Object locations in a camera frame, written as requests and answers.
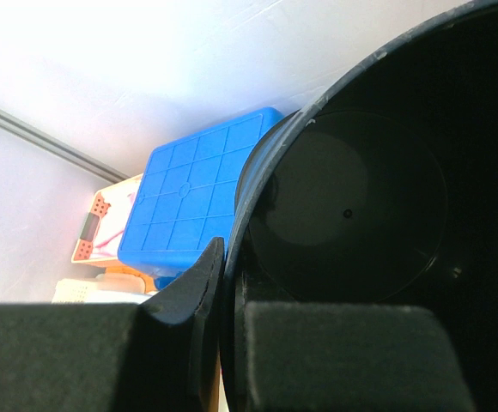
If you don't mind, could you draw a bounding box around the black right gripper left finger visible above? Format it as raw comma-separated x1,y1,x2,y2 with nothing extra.
0,238,225,411

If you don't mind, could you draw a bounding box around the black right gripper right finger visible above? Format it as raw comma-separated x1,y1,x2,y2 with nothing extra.
246,302,475,411

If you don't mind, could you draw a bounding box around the large white plastic tub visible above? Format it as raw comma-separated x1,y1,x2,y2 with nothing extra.
87,273,157,304

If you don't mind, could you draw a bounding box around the white perforated plastic basket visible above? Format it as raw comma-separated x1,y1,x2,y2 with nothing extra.
52,279,100,304

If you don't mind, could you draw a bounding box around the blue plastic tub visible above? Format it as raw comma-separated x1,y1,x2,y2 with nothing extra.
118,107,283,290

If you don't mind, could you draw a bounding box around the black round bucket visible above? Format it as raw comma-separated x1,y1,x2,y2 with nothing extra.
220,1,498,411

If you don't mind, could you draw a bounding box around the pink plastic basket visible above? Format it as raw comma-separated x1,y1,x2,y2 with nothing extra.
71,174,143,268

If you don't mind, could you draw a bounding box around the pink folded cloth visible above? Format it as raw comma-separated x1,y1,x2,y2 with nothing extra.
91,192,136,259

